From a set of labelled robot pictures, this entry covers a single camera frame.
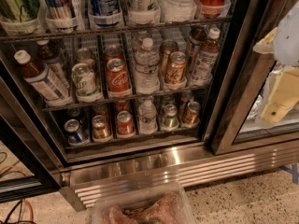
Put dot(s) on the clear plastic food container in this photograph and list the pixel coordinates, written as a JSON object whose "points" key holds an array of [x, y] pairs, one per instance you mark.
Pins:
{"points": [[163, 204]]}

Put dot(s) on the gold can bottom right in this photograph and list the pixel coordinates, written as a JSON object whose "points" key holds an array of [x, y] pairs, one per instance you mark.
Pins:
{"points": [[191, 114]]}

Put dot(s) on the clear water bottle middle shelf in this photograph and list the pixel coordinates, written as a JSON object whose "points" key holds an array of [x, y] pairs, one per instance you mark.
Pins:
{"points": [[146, 68]]}

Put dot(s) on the tea bottle behind left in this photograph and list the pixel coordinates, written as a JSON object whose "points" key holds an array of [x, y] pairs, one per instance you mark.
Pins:
{"points": [[53, 57]]}

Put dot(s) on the silver green can bottom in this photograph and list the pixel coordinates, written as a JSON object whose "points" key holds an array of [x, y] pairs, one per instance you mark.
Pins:
{"points": [[170, 116]]}

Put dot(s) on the red cola can behind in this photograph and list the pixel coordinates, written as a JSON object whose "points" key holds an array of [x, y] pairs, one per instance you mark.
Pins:
{"points": [[113, 52]]}

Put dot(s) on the fridge sliding door frame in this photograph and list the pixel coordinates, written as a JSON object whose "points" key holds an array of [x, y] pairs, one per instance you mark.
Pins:
{"points": [[244, 73]]}

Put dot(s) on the red can bottom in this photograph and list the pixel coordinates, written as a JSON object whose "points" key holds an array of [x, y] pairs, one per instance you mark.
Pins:
{"points": [[125, 123]]}

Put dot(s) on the gold can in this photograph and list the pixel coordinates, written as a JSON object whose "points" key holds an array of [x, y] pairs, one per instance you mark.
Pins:
{"points": [[175, 68], [167, 47], [191, 114], [101, 128]]}

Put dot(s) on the tea bottle white cap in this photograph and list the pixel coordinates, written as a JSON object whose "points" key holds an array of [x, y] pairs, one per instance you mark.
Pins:
{"points": [[41, 77], [206, 57]]}

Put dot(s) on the silver can behind green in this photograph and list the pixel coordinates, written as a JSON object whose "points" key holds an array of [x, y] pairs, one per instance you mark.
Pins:
{"points": [[85, 55]]}

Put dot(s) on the clear water bottle top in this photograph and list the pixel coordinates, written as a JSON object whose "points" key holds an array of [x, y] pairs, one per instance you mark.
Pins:
{"points": [[177, 10]]}

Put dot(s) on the tea bottle behind right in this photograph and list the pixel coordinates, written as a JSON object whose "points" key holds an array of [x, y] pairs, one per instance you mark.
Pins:
{"points": [[196, 37]]}

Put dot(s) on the gold can bottom left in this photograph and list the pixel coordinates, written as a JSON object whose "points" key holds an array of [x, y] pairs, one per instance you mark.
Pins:
{"points": [[101, 128]]}

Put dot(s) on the gold can front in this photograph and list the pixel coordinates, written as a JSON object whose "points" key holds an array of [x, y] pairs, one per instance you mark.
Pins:
{"points": [[175, 68]]}

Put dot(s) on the small water bottle bottom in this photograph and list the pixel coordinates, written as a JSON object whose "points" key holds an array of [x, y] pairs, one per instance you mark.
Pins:
{"points": [[147, 117]]}

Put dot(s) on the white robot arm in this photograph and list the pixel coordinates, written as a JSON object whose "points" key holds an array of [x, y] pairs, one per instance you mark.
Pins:
{"points": [[291, 20]]}

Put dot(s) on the green white soda can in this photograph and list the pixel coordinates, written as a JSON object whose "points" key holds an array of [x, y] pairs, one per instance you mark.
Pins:
{"points": [[84, 79]]}

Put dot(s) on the red cola can front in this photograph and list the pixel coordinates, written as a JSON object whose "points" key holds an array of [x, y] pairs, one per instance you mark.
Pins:
{"points": [[117, 75]]}

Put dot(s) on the stainless fridge bottom grille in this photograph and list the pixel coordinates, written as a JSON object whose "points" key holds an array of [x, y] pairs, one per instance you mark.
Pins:
{"points": [[85, 183]]}

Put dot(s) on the red bull can top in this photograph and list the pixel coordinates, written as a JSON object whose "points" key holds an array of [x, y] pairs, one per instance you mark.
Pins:
{"points": [[61, 9]]}

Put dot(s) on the gold can behind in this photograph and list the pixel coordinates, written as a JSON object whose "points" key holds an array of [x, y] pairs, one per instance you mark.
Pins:
{"points": [[167, 47]]}

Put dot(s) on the green can top shelf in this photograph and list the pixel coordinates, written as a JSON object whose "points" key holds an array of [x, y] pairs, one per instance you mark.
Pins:
{"points": [[19, 10]]}

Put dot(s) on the blue pepsi can bottom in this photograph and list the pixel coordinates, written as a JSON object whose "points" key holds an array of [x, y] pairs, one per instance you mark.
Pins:
{"points": [[75, 133]]}

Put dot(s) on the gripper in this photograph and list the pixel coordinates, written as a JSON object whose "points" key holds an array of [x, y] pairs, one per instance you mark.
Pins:
{"points": [[288, 42]]}

